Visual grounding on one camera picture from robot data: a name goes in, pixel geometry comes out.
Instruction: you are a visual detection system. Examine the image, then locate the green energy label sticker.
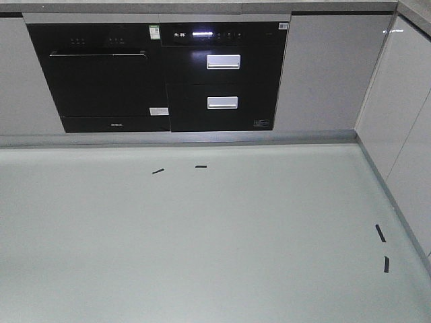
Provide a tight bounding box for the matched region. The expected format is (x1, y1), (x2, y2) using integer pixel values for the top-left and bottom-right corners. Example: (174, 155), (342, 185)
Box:
(148, 25), (161, 40)

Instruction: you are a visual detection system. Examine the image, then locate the upper silver drawer handle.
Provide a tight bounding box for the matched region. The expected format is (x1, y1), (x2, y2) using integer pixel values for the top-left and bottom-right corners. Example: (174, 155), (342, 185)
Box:
(206, 55), (241, 70)

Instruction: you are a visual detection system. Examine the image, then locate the black disinfection cabinet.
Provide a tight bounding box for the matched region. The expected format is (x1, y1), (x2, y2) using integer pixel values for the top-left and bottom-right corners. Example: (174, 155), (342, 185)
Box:
(160, 22), (288, 132)

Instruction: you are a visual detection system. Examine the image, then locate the grey cabinet door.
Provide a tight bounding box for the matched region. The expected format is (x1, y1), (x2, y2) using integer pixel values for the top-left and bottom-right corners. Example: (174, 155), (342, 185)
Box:
(274, 14), (392, 131)

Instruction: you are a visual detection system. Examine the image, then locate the black tape strip right upper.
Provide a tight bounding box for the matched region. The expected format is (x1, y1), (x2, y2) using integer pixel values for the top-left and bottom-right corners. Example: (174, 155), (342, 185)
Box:
(375, 224), (387, 243)

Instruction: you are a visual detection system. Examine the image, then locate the white info sticker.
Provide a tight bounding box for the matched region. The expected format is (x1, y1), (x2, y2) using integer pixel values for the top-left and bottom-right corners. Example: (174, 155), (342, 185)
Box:
(149, 107), (169, 116)

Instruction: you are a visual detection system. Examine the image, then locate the silver drawer handle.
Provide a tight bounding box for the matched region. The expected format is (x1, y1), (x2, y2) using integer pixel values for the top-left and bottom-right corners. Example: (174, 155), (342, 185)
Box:
(207, 96), (238, 110)
(206, 55), (241, 70)

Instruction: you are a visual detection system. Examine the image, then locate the lower silver drawer handle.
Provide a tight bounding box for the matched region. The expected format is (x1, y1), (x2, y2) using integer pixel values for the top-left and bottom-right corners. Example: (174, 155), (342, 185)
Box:
(207, 96), (238, 110)

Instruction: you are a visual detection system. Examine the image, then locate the black tape strip right lower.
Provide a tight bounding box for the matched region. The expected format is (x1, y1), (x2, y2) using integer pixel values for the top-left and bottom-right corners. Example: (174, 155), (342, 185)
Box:
(384, 256), (390, 273)

